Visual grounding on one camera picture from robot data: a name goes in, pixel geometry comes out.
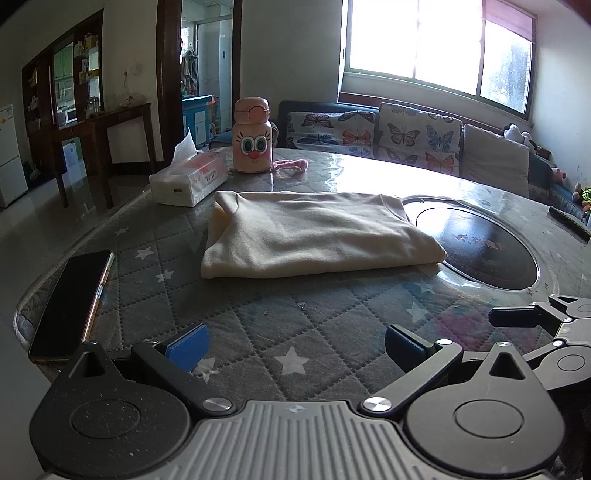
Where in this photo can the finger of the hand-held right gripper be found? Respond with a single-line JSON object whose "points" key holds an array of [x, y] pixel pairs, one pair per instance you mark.
{"points": [[512, 316], [545, 353]]}

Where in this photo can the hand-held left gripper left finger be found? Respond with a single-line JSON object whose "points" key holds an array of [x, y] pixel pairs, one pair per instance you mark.
{"points": [[189, 347]]}

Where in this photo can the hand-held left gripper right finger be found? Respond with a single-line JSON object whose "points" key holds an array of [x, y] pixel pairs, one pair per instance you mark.
{"points": [[404, 347]]}

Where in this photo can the cream sweatshirt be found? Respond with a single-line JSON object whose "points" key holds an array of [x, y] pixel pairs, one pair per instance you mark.
{"points": [[314, 230]]}

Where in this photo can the hanging clothes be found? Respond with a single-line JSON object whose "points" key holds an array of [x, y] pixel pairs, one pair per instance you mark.
{"points": [[188, 69]]}

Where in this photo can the black remote control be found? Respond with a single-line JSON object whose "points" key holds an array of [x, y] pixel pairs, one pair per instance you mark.
{"points": [[568, 220]]}

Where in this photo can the black smartphone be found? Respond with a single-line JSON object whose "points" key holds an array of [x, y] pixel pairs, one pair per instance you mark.
{"points": [[69, 304]]}

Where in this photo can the heap of small plush toys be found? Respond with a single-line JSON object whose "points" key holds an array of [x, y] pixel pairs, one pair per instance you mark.
{"points": [[585, 196]]}

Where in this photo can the pink plush toy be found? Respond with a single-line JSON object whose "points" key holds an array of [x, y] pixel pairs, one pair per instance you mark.
{"points": [[558, 173]]}

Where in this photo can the plain grey cushion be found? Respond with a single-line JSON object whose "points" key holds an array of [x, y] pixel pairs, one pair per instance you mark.
{"points": [[494, 157]]}

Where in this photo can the white tissue pack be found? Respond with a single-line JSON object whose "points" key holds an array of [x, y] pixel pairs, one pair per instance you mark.
{"points": [[194, 177]]}

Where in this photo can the panda plush toy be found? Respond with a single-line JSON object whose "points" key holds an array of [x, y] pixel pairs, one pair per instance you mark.
{"points": [[512, 134]]}

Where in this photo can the square butterfly print cushion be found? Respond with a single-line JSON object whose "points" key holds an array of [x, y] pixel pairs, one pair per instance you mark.
{"points": [[415, 138]]}

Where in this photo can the blue chair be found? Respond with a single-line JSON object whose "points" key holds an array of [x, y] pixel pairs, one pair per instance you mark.
{"points": [[221, 141]]}

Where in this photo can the pink cartoon water bottle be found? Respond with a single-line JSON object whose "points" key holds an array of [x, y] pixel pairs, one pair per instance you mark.
{"points": [[251, 147]]}

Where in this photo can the wide butterfly print cushion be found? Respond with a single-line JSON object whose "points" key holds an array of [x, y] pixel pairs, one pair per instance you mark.
{"points": [[332, 131]]}

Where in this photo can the dark wooden side table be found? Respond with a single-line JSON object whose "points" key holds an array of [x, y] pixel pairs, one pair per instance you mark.
{"points": [[124, 113]]}

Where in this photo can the blue toy cabinet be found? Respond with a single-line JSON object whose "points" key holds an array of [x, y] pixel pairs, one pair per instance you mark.
{"points": [[198, 104]]}

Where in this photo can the dark blue sofa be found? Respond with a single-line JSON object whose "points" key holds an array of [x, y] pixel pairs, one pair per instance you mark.
{"points": [[323, 107]]}

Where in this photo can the white refrigerator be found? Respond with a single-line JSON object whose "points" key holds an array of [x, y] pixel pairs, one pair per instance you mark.
{"points": [[11, 161]]}

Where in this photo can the large window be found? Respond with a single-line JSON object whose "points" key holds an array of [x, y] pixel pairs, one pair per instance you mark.
{"points": [[415, 41]]}

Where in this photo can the dark wooden display cabinet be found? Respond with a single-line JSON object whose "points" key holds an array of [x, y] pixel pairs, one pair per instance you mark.
{"points": [[46, 92]]}

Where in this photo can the dark wooden door frame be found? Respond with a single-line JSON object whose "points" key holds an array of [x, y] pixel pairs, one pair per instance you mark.
{"points": [[168, 92]]}

